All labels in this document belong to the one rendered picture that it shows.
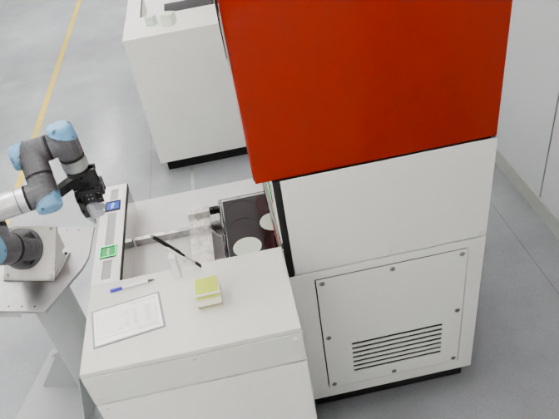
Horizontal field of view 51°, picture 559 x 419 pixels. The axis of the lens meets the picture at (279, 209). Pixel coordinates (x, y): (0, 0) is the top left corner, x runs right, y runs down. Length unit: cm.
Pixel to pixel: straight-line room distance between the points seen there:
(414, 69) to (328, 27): 28
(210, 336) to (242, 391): 24
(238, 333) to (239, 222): 57
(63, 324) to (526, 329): 202
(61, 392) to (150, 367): 135
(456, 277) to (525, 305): 87
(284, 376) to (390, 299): 58
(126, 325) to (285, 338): 47
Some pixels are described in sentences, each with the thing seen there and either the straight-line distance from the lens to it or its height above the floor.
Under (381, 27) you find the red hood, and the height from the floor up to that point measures 163.
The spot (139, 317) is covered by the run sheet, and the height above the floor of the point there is 97.
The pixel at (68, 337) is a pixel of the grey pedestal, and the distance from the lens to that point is 255.
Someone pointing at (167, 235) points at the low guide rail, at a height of 84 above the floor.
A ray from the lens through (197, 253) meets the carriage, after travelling 207.
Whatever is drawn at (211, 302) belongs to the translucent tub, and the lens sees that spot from 173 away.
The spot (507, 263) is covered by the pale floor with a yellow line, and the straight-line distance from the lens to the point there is 322.
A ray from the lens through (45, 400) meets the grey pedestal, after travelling 304.
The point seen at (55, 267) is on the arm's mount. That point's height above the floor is 86.
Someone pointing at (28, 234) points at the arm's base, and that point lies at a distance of 229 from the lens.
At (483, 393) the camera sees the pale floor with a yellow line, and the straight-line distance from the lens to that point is 271.
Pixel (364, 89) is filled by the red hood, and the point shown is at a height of 146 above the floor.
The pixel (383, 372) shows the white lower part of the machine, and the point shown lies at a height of 17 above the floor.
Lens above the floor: 223
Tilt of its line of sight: 39 degrees down
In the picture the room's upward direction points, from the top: 10 degrees counter-clockwise
